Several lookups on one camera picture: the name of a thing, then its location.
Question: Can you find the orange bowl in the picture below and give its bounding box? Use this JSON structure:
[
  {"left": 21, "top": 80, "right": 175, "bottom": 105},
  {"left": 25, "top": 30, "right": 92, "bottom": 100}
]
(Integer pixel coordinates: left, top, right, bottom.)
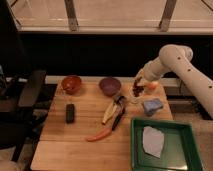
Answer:
[{"left": 61, "top": 75, "right": 82, "bottom": 95}]

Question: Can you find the purple bowl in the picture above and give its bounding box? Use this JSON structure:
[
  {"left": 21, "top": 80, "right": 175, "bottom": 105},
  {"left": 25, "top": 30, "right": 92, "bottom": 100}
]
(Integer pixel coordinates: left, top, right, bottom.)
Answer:
[{"left": 99, "top": 77, "right": 121, "bottom": 97}]

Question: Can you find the orange fruit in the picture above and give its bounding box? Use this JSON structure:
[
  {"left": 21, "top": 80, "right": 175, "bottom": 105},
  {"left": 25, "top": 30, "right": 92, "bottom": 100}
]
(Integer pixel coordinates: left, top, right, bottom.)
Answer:
[{"left": 146, "top": 81, "right": 158, "bottom": 90}]

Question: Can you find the orange carrot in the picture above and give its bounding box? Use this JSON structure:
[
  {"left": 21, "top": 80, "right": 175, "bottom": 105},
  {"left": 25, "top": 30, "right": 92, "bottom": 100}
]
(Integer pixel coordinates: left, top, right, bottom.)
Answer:
[{"left": 86, "top": 128, "right": 112, "bottom": 142}]

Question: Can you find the black handled tool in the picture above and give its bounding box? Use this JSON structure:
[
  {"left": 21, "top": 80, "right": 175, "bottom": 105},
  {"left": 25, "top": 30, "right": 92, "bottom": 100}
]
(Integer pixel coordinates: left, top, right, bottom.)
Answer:
[{"left": 112, "top": 96, "right": 126, "bottom": 130}]

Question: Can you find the yellow banana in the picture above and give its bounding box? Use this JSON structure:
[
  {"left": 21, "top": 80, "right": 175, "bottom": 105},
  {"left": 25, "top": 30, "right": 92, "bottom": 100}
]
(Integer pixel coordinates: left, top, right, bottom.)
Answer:
[{"left": 102, "top": 102, "right": 117, "bottom": 124}]

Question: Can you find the black chair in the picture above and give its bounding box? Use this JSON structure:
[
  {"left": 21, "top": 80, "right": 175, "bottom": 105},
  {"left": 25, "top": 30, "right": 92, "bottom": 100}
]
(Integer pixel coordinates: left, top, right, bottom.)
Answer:
[{"left": 0, "top": 70, "right": 46, "bottom": 162}]

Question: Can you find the dark grapes bunch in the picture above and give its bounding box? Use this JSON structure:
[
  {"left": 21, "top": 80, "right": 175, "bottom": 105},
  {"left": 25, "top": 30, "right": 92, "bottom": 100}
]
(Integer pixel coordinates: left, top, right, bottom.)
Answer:
[{"left": 133, "top": 77, "right": 144, "bottom": 97}]

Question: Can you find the blue cloth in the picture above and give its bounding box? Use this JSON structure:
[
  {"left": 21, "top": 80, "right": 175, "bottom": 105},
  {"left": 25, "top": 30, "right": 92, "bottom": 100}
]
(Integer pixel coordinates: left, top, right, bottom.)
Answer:
[{"left": 143, "top": 98, "right": 163, "bottom": 116}]

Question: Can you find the white crumpled paper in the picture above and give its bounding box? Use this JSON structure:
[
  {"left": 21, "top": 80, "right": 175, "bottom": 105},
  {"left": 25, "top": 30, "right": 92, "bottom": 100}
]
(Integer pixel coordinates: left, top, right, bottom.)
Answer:
[{"left": 143, "top": 126, "right": 164, "bottom": 158}]

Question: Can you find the black rectangular block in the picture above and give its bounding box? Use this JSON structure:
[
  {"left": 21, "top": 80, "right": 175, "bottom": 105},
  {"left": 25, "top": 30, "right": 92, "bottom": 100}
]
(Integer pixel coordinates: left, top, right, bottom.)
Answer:
[{"left": 66, "top": 104, "right": 75, "bottom": 123}]

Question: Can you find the green tray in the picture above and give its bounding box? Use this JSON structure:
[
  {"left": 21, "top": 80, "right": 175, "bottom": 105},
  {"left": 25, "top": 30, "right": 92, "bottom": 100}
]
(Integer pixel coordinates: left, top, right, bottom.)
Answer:
[{"left": 131, "top": 118, "right": 204, "bottom": 171}]

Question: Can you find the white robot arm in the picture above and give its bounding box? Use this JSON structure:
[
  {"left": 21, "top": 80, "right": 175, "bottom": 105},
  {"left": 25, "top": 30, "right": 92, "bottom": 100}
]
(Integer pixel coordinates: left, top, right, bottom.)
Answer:
[{"left": 136, "top": 44, "right": 213, "bottom": 119}]

